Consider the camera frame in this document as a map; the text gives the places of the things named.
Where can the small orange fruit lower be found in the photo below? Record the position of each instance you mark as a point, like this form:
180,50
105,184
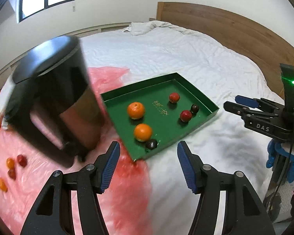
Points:
3,186

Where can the large orange mandarin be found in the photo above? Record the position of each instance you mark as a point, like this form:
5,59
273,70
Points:
135,110

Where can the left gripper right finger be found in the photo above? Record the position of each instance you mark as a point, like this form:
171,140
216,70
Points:
244,211

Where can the dark plum front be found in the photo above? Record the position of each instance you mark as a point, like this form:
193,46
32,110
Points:
151,144

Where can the small orange fruit on sheet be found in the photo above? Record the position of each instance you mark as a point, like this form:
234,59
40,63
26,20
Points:
10,163

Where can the red fruit near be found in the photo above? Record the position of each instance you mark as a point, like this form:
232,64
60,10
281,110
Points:
185,116

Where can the black steel kettle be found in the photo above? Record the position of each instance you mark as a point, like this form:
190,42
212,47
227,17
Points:
52,105

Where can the blue gloved hand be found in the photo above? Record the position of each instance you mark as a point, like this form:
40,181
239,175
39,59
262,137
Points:
274,148

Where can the wooden headboard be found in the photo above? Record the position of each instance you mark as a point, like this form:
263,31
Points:
238,33

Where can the dark plum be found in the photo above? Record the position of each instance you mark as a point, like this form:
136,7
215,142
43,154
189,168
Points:
151,144
194,109

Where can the dark red fruit on sheet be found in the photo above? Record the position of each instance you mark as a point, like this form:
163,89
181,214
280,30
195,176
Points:
12,173

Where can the green tray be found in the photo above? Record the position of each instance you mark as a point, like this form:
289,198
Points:
160,114

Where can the white crumpled cloth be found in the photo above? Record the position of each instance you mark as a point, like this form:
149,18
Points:
140,28

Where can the red fruit far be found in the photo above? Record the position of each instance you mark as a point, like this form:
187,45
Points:
174,97

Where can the dark plum back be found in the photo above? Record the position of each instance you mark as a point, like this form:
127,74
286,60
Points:
194,109

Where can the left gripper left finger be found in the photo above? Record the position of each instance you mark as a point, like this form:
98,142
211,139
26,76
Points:
52,213

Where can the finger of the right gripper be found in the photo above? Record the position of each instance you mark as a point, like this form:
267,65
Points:
241,110
261,104

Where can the small red fruit on sheet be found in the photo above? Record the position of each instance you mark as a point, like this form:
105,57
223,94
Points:
22,160

